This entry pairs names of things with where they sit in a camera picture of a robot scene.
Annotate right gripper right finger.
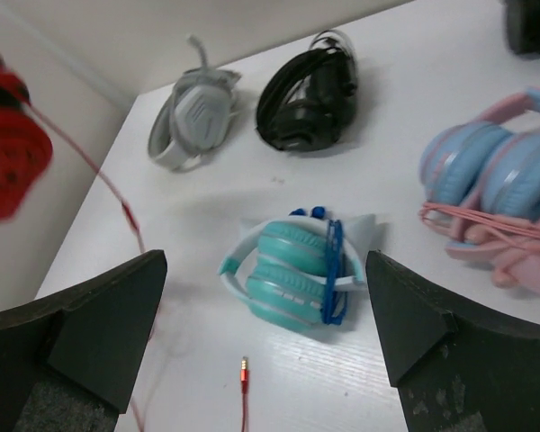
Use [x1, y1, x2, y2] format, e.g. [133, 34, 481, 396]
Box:
[365, 251, 540, 431]

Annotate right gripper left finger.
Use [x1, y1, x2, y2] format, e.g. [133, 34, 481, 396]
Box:
[0, 250, 167, 431]

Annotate thin red headphone cable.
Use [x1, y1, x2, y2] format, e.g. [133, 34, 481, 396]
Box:
[25, 101, 253, 432]

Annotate red black headphones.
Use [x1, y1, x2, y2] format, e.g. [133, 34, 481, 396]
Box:
[0, 57, 53, 221]

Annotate pink blue cat-ear headphones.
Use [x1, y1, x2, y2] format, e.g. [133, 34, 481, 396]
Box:
[418, 88, 540, 295]

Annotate teal white headphones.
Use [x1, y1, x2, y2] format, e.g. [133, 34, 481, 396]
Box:
[219, 207, 376, 333]

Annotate white grey headphones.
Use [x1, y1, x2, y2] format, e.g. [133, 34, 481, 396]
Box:
[147, 34, 241, 170]

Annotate black folded headphones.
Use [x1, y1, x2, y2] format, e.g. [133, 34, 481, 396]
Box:
[503, 0, 540, 56]

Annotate black wired headphones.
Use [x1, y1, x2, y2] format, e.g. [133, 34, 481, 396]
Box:
[256, 30, 359, 152]

